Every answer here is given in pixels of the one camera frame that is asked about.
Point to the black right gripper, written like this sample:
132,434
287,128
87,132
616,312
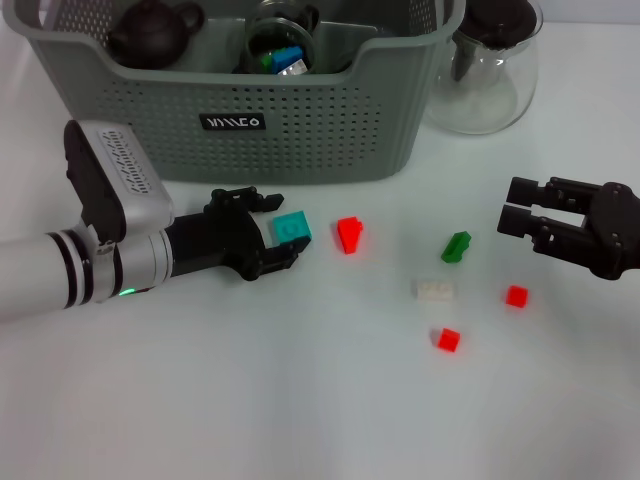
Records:
617,232

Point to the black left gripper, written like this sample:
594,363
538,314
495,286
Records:
215,240

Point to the teal square toy block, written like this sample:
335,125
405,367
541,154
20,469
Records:
291,227

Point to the green toy brick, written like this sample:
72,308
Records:
267,62
456,248

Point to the small red toy cube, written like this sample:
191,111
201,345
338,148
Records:
517,296
449,340

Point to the white toy brick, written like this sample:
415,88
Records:
435,291
297,69

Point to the blue square toy plate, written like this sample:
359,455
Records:
287,56

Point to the glass teacup black base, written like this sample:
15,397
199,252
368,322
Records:
255,42
311,19

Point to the red wedge toy block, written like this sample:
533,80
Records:
349,235

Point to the grey perforated storage basket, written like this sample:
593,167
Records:
300,150

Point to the glass teapot black lid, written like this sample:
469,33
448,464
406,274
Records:
495,20

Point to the black ceramic teapot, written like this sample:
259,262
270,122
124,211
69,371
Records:
150,35

